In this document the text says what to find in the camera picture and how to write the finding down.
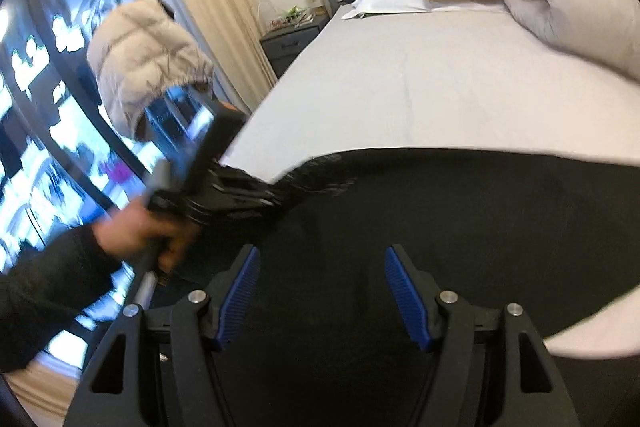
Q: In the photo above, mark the black pants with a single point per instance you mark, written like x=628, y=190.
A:
x=323, y=343

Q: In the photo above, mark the person's left hand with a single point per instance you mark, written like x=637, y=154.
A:
x=134, y=230

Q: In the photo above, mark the left forearm black sleeve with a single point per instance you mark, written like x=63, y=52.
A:
x=43, y=295

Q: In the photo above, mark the dark grey nightstand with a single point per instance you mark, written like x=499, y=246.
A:
x=282, y=46

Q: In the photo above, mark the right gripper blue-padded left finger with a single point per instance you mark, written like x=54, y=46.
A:
x=229, y=296

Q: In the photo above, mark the folded grey-white duvet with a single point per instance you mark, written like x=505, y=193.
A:
x=602, y=31

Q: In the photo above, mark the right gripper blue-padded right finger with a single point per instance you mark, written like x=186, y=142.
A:
x=415, y=293

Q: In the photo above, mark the white pillow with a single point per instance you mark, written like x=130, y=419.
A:
x=362, y=8

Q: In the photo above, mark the beige puffer jacket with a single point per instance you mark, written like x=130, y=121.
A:
x=136, y=55

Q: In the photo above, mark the white bed mattress sheet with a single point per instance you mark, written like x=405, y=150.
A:
x=464, y=80

